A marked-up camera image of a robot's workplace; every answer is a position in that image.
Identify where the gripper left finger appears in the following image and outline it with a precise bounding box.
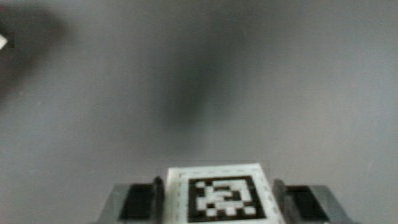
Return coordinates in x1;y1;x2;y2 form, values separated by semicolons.
94;177;165;224

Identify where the white chair leg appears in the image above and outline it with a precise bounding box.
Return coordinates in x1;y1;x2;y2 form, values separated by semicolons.
161;163;286;224

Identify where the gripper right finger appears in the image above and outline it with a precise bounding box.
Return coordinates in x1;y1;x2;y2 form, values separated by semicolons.
272;179;350;224

